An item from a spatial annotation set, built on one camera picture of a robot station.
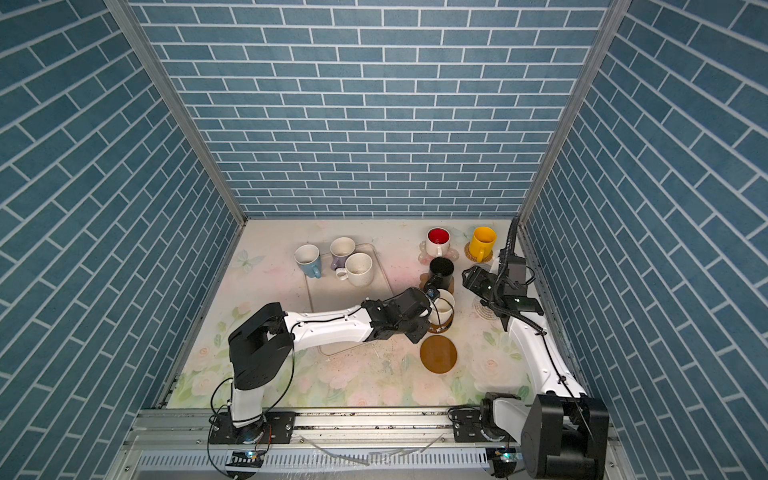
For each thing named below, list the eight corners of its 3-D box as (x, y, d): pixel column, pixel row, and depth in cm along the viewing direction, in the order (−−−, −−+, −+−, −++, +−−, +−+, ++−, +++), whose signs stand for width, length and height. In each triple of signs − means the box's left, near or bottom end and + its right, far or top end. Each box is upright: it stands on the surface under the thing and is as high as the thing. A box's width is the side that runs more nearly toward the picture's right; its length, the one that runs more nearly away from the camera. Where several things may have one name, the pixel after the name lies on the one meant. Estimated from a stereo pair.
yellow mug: (472, 267, 108) (478, 250, 101) (467, 244, 116) (472, 226, 108) (493, 267, 108) (500, 250, 101) (487, 244, 116) (493, 226, 108)
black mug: (432, 293, 101) (435, 275, 93) (425, 277, 106) (427, 259, 97) (451, 288, 103) (456, 270, 95) (444, 272, 107) (448, 254, 99)
